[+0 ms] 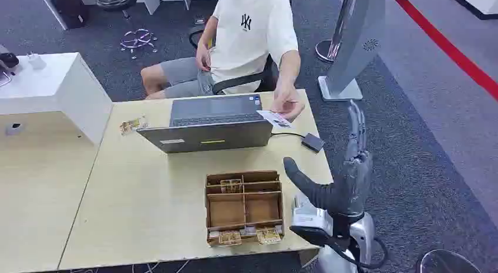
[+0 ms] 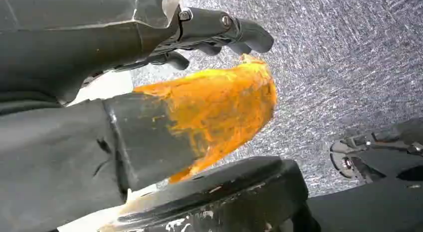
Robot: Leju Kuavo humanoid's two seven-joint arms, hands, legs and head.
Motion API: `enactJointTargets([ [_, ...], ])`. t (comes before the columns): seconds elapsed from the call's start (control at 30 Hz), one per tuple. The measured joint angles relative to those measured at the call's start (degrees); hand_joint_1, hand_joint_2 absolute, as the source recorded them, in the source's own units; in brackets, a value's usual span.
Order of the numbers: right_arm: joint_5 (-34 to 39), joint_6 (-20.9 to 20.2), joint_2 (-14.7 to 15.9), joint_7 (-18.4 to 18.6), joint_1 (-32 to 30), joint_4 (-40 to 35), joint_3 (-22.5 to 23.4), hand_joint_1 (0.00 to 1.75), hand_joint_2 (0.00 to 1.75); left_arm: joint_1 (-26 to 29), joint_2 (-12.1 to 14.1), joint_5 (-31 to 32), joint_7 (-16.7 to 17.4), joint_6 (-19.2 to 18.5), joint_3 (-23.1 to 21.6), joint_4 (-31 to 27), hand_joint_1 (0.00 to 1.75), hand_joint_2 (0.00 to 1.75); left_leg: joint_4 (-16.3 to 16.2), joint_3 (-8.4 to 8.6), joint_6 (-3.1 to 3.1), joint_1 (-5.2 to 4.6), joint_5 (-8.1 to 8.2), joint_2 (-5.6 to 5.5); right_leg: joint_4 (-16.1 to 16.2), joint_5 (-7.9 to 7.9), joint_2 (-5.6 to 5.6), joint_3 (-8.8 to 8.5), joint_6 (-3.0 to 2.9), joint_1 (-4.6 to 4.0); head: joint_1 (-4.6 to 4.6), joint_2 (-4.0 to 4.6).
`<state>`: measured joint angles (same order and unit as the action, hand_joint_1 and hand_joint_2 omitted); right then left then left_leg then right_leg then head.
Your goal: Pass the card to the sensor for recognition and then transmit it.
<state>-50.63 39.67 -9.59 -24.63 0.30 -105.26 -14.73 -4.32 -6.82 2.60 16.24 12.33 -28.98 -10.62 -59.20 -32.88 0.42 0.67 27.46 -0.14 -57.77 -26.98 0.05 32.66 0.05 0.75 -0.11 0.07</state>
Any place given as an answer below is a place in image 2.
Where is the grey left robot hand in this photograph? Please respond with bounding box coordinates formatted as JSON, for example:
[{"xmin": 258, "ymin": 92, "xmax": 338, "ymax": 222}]
[{"xmin": 0, "ymin": 0, "xmax": 278, "ymax": 232}]

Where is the scuffed black robot foot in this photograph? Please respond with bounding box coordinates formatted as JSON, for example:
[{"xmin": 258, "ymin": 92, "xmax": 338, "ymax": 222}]
[{"xmin": 99, "ymin": 156, "xmax": 322, "ymax": 232}]

